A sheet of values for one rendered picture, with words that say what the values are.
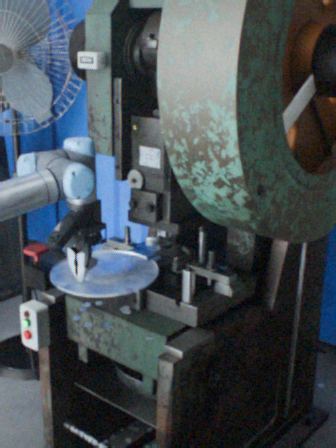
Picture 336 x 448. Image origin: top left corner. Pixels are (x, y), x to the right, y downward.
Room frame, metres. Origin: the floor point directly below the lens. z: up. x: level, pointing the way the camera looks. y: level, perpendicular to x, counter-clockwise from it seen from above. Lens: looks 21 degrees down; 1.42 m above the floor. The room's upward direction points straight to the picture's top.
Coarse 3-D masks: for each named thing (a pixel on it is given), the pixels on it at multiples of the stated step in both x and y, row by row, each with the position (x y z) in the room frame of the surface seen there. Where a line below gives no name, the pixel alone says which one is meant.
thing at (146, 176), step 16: (144, 128) 1.67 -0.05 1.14; (160, 128) 1.64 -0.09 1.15; (144, 144) 1.67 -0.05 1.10; (160, 144) 1.64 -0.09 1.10; (144, 160) 1.67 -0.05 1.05; (160, 160) 1.64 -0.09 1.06; (128, 176) 1.70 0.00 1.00; (144, 176) 1.67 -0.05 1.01; (160, 176) 1.63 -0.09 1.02; (144, 192) 1.63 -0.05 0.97; (160, 192) 1.63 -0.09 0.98; (176, 192) 1.63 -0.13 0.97; (144, 208) 1.63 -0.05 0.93; (160, 208) 1.62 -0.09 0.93; (176, 208) 1.63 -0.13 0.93; (192, 208) 1.69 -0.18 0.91
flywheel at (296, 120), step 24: (312, 0) 1.45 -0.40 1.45; (312, 24) 1.42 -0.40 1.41; (288, 48) 1.38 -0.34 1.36; (312, 48) 1.38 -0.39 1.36; (288, 72) 1.39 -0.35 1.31; (312, 72) 1.37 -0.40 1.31; (288, 96) 1.40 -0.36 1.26; (312, 96) 1.43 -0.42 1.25; (288, 120) 1.30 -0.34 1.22; (312, 120) 1.49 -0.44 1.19; (312, 144) 1.50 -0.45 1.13; (312, 168) 1.51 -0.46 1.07
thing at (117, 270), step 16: (96, 256) 1.63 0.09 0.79; (112, 256) 1.63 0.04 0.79; (128, 256) 1.62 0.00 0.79; (144, 256) 1.61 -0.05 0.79; (64, 272) 1.53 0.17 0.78; (96, 272) 1.51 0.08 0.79; (112, 272) 1.51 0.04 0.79; (128, 272) 1.51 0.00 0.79; (144, 272) 1.51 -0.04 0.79; (64, 288) 1.43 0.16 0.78; (80, 288) 1.43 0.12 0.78; (96, 288) 1.42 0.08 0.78; (112, 288) 1.42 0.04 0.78; (144, 288) 1.42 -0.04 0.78
